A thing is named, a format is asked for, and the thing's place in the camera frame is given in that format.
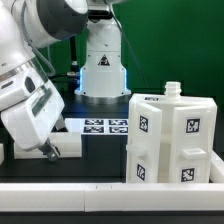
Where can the white cabinet body box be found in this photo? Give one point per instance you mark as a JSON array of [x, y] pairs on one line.
[[170, 137]]

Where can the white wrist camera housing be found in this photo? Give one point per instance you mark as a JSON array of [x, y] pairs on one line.
[[19, 87]]

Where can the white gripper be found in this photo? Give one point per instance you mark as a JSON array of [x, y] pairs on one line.
[[30, 122]]

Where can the black camera stand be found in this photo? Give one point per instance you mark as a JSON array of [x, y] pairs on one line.
[[75, 70]]

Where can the white front fence bar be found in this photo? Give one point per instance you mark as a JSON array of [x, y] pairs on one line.
[[100, 197]]

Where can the long white cabinet side piece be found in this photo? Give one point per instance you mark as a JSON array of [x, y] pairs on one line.
[[68, 143]]

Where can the white marker sheet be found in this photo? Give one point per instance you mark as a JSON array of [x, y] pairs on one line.
[[97, 126]]

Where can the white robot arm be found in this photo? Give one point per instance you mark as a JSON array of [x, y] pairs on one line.
[[26, 26]]

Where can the white fence bar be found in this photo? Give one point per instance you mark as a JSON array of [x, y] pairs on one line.
[[217, 171], [1, 154], [100, 197]]

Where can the white left fence bar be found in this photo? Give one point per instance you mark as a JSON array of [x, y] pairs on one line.
[[1, 154]]

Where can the white right fence bar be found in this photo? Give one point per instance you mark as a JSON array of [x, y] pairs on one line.
[[217, 171]]

